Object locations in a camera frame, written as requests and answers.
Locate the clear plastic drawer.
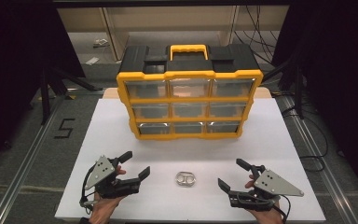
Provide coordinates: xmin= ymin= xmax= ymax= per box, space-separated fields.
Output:
xmin=137 ymin=121 xmax=172 ymax=135

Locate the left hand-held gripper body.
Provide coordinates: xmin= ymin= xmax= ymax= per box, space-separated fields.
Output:
xmin=83 ymin=154 xmax=142 ymax=200

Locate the metal floor rail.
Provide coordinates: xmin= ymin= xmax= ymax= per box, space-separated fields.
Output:
xmin=0 ymin=95 xmax=67 ymax=224
xmin=280 ymin=95 xmax=358 ymax=224

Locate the black metal stand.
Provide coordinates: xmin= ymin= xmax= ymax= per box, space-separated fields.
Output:
xmin=39 ymin=66 xmax=104 ymax=125
xmin=262 ymin=52 xmax=306 ymax=119

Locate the black floor cable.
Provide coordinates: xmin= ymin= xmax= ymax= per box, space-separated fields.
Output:
xmin=281 ymin=105 xmax=329 ymax=173

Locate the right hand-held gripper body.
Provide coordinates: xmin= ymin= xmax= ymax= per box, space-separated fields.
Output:
xmin=227 ymin=164 xmax=305 ymax=213

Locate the set of clear drawers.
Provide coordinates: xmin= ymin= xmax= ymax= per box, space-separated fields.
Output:
xmin=124 ymin=77 xmax=257 ymax=134

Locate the beige desk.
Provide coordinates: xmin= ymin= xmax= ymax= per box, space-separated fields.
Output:
xmin=57 ymin=6 xmax=291 ymax=62

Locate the bundle of black cables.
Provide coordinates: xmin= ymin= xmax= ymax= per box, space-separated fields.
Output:
xmin=233 ymin=5 xmax=282 ymax=64

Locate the person's left hand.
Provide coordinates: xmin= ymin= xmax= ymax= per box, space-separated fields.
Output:
xmin=89 ymin=166 xmax=127 ymax=224

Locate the yellow black organizer cabinet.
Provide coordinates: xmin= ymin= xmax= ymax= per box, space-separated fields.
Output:
xmin=116 ymin=43 xmax=265 ymax=141

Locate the person's right hand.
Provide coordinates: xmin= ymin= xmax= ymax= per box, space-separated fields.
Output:
xmin=245 ymin=175 xmax=285 ymax=224

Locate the dark curtain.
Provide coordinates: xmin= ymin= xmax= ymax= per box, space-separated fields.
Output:
xmin=271 ymin=0 xmax=358 ymax=195
xmin=0 ymin=0 xmax=87 ymax=176

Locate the clear oval lens case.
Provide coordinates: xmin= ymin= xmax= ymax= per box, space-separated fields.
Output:
xmin=175 ymin=171 xmax=197 ymax=188

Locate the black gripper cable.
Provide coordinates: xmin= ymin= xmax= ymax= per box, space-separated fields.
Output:
xmin=273 ymin=194 xmax=292 ymax=224
xmin=79 ymin=164 xmax=97 ymax=216

